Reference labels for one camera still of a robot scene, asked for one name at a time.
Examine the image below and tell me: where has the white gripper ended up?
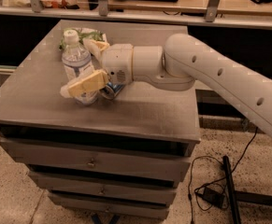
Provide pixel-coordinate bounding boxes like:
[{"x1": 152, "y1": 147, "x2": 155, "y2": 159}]
[{"x1": 60, "y1": 38, "x2": 134, "y2": 98}]

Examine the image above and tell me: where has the clear plastic water bottle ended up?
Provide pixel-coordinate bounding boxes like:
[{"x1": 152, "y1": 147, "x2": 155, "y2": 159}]
[{"x1": 61, "y1": 29, "x2": 99, "y2": 106}]

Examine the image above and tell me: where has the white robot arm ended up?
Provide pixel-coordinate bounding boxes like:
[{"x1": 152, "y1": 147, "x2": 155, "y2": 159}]
[{"x1": 60, "y1": 34, "x2": 272, "y2": 138}]

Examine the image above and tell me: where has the blue silver drink can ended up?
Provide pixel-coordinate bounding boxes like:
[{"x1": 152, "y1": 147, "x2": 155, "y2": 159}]
[{"x1": 99, "y1": 82, "x2": 124, "y2": 100}]

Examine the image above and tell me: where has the green snack bag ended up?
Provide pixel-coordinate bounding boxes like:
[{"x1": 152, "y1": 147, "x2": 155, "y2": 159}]
[{"x1": 59, "y1": 28, "x2": 107, "y2": 50}]

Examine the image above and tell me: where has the grey drawer cabinet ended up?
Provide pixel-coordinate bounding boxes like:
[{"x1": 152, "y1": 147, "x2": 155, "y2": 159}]
[{"x1": 0, "y1": 21, "x2": 200, "y2": 209}]

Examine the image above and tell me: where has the top grey drawer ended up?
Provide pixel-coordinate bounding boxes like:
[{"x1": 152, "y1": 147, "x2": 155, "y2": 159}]
[{"x1": 0, "y1": 138, "x2": 189, "y2": 183}]

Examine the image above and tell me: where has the grey drawer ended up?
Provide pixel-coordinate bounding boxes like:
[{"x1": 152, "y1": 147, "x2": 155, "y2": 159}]
[
  {"x1": 29, "y1": 171, "x2": 176, "y2": 206},
  {"x1": 49, "y1": 192, "x2": 169, "y2": 219},
  {"x1": 0, "y1": 138, "x2": 189, "y2": 183}
]

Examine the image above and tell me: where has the middle grey drawer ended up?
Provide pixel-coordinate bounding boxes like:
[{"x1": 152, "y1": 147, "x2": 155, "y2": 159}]
[{"x1": 29, "y1": 171, "x2": 176, "y2": 206}]

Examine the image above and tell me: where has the bottom grey drawer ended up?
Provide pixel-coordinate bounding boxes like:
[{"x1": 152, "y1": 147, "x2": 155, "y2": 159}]
[{"x1": 49, "y1": 192, "x2": 169, "y2": 219}]

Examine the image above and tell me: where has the black floor bar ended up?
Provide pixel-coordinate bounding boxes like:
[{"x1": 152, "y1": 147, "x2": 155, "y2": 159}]
[{"x1": 222, "y1": 156, "x2": 241, "y2": 224}]

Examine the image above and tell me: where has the black power adapter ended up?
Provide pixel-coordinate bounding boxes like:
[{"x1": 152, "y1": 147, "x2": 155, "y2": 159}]
[{"x1": 202, "y1": 187, "x2": 224, "y2": 208}]

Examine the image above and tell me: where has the metal railing frame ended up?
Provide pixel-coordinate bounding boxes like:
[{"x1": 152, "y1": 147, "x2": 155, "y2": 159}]
[{"x1": 0, "y1": 0, "x2": 272, "y2": 30}]

